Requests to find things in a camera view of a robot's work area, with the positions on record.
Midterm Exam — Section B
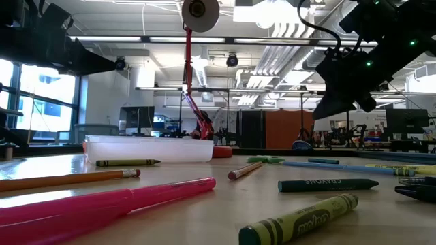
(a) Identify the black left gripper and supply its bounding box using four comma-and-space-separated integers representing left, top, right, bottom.
0, 2, 116, 76

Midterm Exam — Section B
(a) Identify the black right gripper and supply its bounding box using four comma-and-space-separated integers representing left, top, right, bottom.
312, 47, 383, 120

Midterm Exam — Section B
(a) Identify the teal crayon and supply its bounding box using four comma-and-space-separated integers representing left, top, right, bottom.
307, 157, 341, 165

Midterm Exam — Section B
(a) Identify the light blue pen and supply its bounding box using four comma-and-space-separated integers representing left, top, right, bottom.
281, 161, 416, 177

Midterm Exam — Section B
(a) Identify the dark green crayon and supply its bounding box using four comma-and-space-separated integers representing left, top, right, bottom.
277, 178, 379, 193

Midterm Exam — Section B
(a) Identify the olive green crayon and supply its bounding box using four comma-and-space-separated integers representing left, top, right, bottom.
95, 159, 161, 167

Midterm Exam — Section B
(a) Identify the orange pencil with eraser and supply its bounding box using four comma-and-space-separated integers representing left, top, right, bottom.
227, 161, 264, 181
0, 169, 141, 193

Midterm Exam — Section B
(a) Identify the black pen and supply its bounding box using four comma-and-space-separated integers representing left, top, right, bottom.
394, 184, 436, 204
398, 176, 436, 186

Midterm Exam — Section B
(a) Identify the yellow-green crayon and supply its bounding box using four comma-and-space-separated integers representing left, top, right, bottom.
238, 193, 359, 245

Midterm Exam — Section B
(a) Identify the pink highlighter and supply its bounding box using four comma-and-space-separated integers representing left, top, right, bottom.
0, 176, 217, 245

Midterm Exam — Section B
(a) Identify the translucent plastic supply box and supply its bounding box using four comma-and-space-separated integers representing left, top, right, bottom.
84, 135, 215, 164

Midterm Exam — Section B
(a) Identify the black tripod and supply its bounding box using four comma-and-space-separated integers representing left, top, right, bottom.
295, 91, 308, 142

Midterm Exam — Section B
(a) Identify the dark blue round object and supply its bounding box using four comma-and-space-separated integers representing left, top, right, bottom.
291, 140, 314, 150

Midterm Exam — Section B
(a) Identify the window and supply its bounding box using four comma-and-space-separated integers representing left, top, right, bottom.
0, 59, 82, 134

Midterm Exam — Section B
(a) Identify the orange partition panel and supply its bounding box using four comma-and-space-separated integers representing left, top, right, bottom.
265, 109, 315, 150

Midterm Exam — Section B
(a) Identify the black computer monitor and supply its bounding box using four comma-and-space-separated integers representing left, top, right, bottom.
386, 108, 429, 137
119, 105, 155, 135

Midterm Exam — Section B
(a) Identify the black partition panel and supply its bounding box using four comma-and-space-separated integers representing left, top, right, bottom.
237, 109, 266, 150

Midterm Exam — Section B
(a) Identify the red desk lamp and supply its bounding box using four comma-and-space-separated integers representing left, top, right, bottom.
181, 0, 233, 159

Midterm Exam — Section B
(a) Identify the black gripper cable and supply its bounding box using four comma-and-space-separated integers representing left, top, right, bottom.
297, 0, 343, 57

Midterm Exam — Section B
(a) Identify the black aluminium table frame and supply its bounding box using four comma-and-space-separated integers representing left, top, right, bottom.
0, 144, 436, 165

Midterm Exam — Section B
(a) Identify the black overhead frame bar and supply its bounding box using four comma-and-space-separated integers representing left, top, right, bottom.
67, 35, 379, 47

